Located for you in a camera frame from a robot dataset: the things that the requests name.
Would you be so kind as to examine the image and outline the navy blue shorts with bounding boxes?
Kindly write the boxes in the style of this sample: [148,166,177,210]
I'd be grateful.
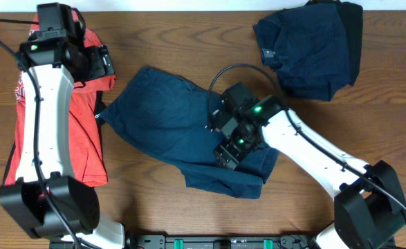
[99,66,279,199]

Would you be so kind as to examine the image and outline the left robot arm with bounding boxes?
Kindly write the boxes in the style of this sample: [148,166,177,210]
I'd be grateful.
[0,3,125,248]

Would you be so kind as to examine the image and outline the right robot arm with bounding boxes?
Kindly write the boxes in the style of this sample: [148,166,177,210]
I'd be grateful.
[209,82,406,248]

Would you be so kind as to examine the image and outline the red printed t-shirt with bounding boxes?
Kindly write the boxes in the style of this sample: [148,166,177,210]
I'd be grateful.
[2,10,117,188]

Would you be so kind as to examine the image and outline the folded navy garment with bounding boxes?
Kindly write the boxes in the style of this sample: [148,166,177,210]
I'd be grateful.
[253,3,351,101]

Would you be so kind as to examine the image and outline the folded black garment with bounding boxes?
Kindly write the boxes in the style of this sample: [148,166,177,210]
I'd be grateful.
[306,0,363,86]

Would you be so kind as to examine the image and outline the green clip on rail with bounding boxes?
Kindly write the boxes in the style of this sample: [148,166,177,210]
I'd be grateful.
[263,239,273,249]
[174,239,184,249]

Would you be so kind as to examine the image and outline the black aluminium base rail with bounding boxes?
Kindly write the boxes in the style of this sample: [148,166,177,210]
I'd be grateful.
[127,235,317,249]

